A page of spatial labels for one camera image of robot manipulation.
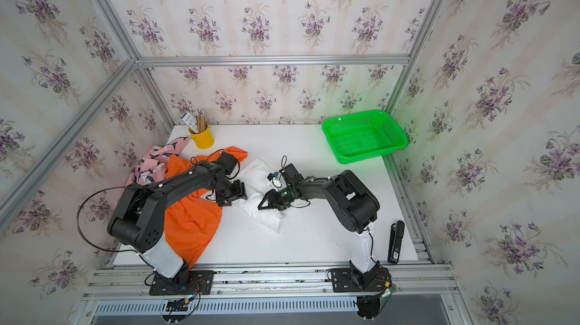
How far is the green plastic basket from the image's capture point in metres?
1.09

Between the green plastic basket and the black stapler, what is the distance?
13.5 inches

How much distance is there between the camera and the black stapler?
0.78 metres

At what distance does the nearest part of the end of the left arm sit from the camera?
80 centimetres

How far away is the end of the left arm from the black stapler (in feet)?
1.89

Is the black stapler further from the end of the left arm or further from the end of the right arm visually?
the end of the left arm
